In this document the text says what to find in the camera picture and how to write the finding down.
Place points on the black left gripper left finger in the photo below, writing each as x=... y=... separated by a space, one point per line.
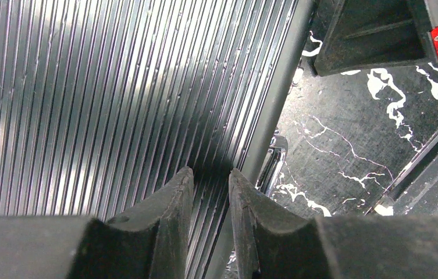
x=148 y=240

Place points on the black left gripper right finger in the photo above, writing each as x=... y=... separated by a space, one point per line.
x=272 y=242

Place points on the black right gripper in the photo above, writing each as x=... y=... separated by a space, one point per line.
x=369 y=34

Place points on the black poker chip case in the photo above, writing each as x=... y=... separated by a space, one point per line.
x=102 y=102

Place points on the aluminium frame rail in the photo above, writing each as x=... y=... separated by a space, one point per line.
x=416 y=191

